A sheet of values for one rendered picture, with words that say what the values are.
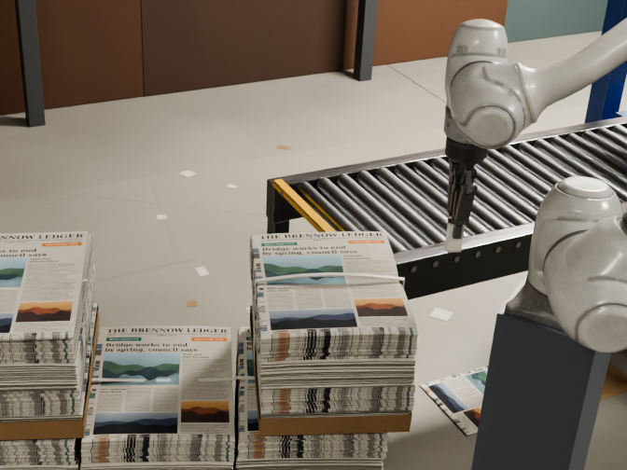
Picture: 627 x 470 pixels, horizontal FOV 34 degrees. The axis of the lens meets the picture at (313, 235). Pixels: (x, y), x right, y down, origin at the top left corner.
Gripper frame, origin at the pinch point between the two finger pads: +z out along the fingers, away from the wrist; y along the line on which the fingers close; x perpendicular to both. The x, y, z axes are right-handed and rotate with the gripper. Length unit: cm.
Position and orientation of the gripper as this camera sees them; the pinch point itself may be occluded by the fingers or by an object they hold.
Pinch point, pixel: (454, 234)
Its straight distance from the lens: 195.9
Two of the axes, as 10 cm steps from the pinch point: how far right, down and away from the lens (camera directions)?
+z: -0.5, 8.7, 4.9
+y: 0.9, 4.9, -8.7
